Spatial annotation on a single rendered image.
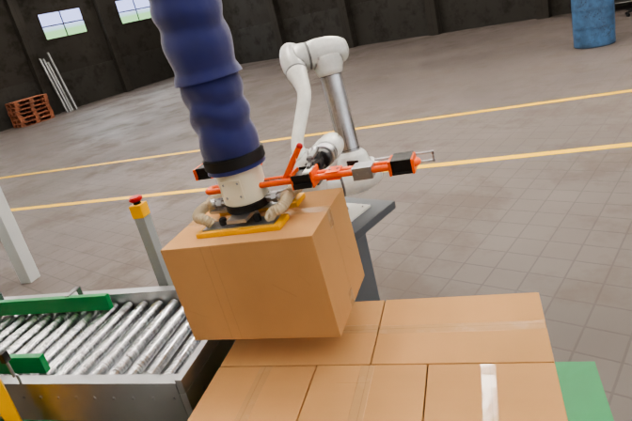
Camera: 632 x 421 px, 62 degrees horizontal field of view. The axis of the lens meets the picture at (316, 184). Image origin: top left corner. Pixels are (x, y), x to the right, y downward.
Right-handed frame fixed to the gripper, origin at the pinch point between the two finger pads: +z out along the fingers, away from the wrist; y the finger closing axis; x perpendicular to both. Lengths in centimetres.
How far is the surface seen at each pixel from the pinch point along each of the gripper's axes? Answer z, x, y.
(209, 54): 8, 20, -48
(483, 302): -14, -52, 65
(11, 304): -22, 190, 58
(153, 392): 35, 68, 64
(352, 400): 38, -9, 65
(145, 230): -47, 112, 34
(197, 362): 23, 54, 61
